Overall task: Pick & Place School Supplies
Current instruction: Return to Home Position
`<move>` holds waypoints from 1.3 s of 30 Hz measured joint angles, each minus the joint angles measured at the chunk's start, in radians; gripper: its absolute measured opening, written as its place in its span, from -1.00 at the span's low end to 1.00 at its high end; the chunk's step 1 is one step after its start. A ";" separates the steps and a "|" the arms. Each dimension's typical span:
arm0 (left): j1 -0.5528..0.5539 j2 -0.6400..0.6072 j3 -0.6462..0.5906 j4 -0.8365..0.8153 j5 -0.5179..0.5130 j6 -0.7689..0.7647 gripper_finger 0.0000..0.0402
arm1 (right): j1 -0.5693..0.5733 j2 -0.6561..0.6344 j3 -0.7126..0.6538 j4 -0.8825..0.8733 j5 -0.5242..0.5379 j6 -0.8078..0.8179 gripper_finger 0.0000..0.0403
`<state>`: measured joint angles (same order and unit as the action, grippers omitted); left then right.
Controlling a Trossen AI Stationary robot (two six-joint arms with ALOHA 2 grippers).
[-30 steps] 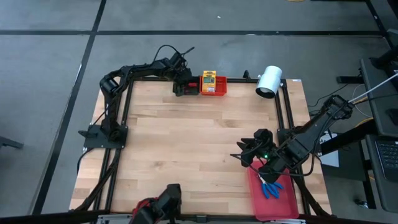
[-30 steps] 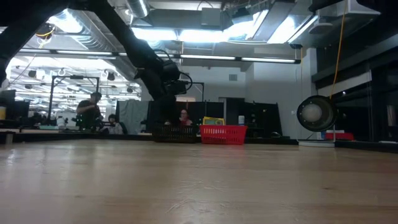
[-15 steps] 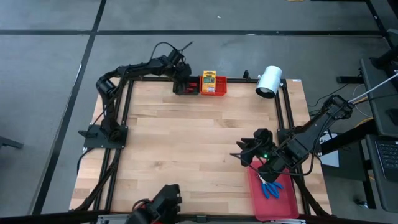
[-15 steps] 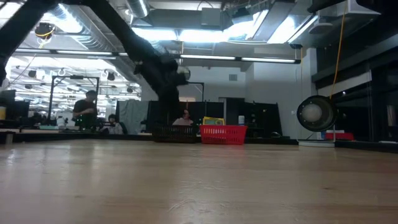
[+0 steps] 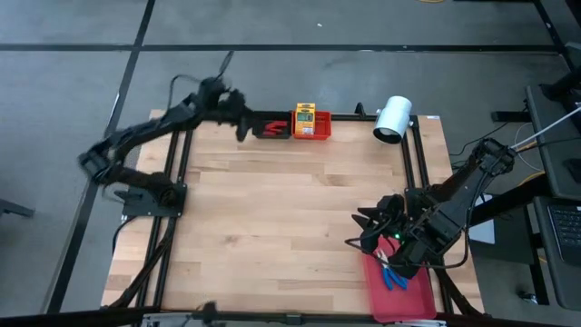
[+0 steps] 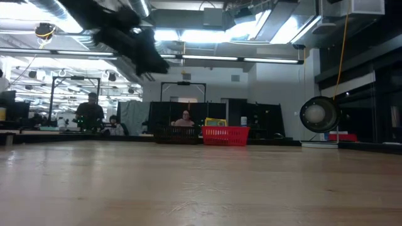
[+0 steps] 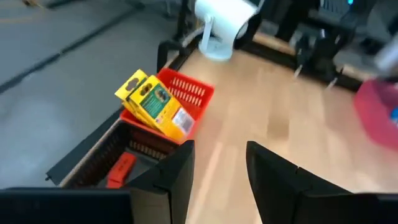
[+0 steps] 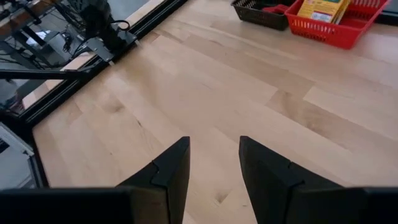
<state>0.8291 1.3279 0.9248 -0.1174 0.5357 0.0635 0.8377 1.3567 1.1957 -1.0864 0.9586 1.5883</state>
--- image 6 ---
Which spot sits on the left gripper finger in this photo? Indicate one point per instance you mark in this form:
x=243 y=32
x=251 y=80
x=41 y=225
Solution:
x=154 y=58
x=140 y=70

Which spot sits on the tall black station frame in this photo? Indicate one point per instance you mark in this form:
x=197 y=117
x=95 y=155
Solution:
x=51 y=100

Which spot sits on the black partition panels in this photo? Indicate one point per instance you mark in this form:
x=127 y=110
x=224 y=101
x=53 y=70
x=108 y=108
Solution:
x=163 y=113

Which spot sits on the red plastic basket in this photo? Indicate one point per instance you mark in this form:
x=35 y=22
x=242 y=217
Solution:
x=226 y=135

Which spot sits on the black aluminium table frame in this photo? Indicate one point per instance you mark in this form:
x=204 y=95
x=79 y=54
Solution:
x=132 y=138

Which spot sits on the low black station frame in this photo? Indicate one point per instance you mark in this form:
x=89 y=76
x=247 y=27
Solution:
x=183 y=83

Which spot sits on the grey curtain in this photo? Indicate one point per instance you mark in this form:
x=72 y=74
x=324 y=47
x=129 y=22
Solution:
x=133 y=116

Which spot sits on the dark cabinet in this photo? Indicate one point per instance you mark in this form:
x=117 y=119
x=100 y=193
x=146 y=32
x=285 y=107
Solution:
x=267 y=117

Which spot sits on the cylindrical spotlight lamp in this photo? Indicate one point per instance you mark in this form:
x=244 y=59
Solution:
x=318 y=113

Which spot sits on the white bottle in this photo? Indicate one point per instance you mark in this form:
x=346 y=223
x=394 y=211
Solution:
x=243 y=121

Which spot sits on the dark monitor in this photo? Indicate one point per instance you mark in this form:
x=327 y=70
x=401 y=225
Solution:
x=12 y=108

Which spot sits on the yellow container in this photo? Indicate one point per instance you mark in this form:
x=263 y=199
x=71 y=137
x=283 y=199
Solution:
x=2 y=113

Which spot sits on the white round lamp base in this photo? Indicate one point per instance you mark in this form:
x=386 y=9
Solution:
x=318 y=145

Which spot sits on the black plastic basket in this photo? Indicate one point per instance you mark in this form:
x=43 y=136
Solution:
x=176 y=135

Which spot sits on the red box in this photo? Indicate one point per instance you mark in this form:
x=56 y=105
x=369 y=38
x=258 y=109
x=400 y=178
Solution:
x=344 y=137

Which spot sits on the person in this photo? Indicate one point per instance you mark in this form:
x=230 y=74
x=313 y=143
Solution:
x=185 y=120
x=115 y=127
x=90 y=111

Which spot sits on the yellow green crayon box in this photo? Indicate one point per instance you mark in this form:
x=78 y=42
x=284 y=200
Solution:
x=215 y=122

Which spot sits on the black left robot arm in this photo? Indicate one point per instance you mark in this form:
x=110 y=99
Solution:
x=88 y=11

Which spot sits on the long ceiling light bar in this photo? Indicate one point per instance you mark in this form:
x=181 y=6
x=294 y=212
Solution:
x=220 y=57

